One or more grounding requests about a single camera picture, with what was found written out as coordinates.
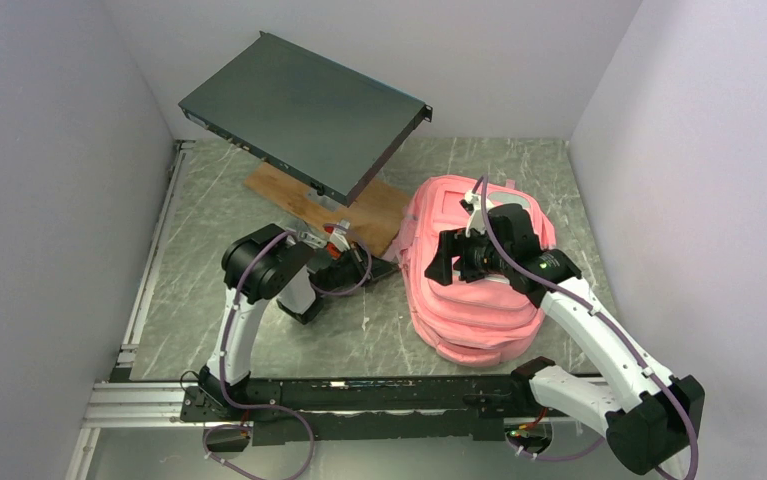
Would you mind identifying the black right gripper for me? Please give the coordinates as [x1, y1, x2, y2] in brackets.
[425, 223, 512, 285]

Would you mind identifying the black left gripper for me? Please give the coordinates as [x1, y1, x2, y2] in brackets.
[318, 241, 398, 296]

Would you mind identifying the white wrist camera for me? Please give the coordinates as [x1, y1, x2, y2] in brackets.
[324, 220, 351, 252]
[461, 191, 493, 237]

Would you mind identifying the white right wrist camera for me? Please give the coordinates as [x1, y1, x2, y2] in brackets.
[461, 191, 493, 237]

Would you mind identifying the aluminium frame rail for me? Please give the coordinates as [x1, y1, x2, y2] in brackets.
[64, 139, 195, 480]

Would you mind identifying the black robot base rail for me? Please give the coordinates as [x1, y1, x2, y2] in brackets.
[180, 357, 552, 446]

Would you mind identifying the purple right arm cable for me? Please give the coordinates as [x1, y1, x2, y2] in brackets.
[475, 174, 701, 480]

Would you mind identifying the orange handled adjustable wrench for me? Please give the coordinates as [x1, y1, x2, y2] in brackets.
[296, 230, 341, 259]

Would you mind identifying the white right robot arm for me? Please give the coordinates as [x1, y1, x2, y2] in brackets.
[424, 200, 706, 479]

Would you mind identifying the pink student backpack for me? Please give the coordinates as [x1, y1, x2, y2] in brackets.
[387, 175, 545, 367]

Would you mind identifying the brown wooden board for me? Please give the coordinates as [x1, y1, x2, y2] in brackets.
[244, 163, 411, 257]

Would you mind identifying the dark metal rack unit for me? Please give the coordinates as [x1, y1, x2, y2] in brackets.
[178, 32, 433, 206]

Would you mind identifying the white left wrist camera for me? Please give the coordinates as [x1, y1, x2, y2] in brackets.
[324, 220, 351, 252]

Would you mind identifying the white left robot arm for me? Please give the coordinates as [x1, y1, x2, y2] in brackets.
[197, 221, 397, 420]

